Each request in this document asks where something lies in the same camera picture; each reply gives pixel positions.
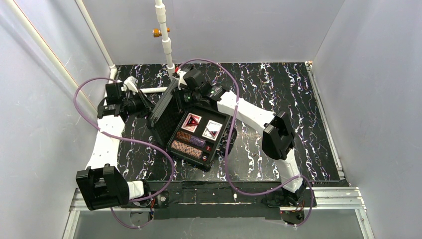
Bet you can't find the red triangular button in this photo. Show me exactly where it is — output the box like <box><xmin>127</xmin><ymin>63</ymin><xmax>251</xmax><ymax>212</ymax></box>
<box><xmin>203</xmin><ymin>127</ymin><xmax>219</xmax><ymax>140</ymax></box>
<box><xmin>183</xmin><ymin>115</ymin><xmax>201</xmax><ymax>127</ymax></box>

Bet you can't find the black poker set case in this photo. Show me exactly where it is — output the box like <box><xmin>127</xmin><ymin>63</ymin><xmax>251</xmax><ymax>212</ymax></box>
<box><xmin>147</xmin><ymin>80</ymin><xmax>237</xmax><ymax>171</ymax></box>

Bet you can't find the orange black poker chip stack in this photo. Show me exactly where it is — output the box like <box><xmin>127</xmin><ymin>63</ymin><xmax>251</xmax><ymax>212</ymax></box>
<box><xmin>176</xmin><ymin>131</ymin><xmax>192</xmax><ymax>142</ymax></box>

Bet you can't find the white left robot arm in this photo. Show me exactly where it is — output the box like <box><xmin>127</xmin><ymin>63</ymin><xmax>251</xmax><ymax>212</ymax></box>
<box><xmin>76</xmin><ymin>80</ymin><xmax>153</xmax><ymax>211</ymax></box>

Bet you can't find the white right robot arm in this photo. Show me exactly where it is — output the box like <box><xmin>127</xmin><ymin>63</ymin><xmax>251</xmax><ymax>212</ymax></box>
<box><xmin>173</xmin><ymin>68</ymin><xmax>306</xmax><ymax>205</ymax></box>

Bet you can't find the red playing card deck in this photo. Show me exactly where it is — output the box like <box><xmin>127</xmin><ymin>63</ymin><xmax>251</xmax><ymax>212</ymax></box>
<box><xmin>181</xmin><ymin>113</ymin><xmax>202</xmax><ymax>133</ymax></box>

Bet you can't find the white corner pipe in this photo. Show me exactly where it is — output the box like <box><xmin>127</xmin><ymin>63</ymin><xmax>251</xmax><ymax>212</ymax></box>
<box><xmin>74</xmin><ymin>0</ymin><xmax>118</xmax><ymax>100</ymax></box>

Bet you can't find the blue playing card deck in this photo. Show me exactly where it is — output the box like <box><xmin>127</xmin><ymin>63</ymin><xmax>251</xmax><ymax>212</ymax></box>
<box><xmin>202</xmin><ymin>120</ymin><xmax>222</xmax><ymax>141</ymax></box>

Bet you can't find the orange blue chip row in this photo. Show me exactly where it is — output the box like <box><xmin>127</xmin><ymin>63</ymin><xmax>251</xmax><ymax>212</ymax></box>
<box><xmin>171</xmin><ymin>140</ymin><xmax>203</xmax><ymax>159</ymax></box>

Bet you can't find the orange valve knob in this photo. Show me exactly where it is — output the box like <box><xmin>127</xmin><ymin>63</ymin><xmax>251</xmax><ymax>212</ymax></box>
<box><xmin>152</xmin><ymin>28</ymin><xmax>162</xmax><ymax>38</ymax></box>

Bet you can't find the white PVC pipe stand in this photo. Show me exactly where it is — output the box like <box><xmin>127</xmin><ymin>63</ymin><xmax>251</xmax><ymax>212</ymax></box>
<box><xmin>154</xmin><ymin>0</ymin><xmax>178</xmax><ymax>88</ymax></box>

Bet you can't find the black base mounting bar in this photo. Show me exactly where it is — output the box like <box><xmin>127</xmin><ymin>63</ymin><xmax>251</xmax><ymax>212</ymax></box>
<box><xmin>84</xmin><ymin>179</ymin><xmax>317</xmax><ymax>220</ymax></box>

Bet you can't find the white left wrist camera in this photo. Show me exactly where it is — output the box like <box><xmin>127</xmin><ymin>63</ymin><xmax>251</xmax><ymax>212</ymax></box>
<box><xmin>121</xmin><ymin>76</ymin><xmax>139</xmax><ymax>94</ymax></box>

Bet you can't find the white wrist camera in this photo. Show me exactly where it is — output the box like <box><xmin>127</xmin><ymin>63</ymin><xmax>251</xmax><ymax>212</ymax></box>
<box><xmin>175</xmin><ymin>67</ymin><xmax>188</xmax><ymax>90</ymax></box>
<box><xmin>121</xmin><ymin>76</ymin><xmax>139</xmax><ymax>94</ymax></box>

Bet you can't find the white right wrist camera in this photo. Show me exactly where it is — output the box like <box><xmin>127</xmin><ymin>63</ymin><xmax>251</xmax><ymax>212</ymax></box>
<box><xmin>175</xmin><ymin>67</ymin><xmax>188</xmax><ymax>90</ymax></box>

